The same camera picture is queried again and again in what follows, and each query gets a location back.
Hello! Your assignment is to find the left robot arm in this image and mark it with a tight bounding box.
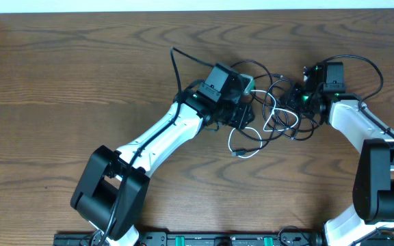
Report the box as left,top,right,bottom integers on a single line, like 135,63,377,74
70,63,254,245

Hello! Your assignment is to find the black USB cable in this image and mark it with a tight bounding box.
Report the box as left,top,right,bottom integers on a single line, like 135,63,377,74
229,59,321,157

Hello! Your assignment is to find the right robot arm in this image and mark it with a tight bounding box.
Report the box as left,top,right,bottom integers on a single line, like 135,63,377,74
281,59,394,245

